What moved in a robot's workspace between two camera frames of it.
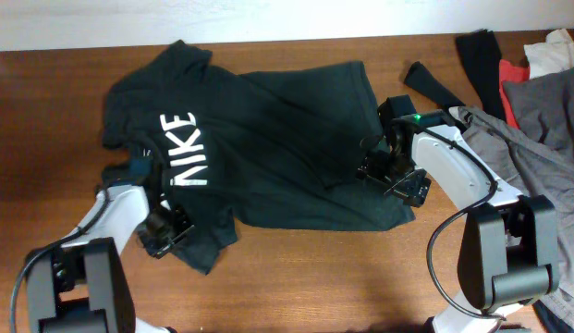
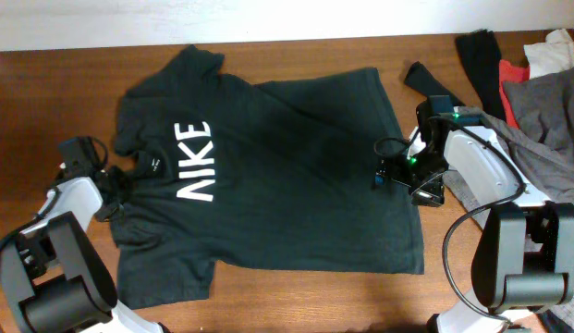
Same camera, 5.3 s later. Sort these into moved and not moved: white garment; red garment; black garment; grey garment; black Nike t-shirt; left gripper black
Moved: black Nike t-shirt; left gripper black
Not moved: red garment; white garment; black garment; grey garment
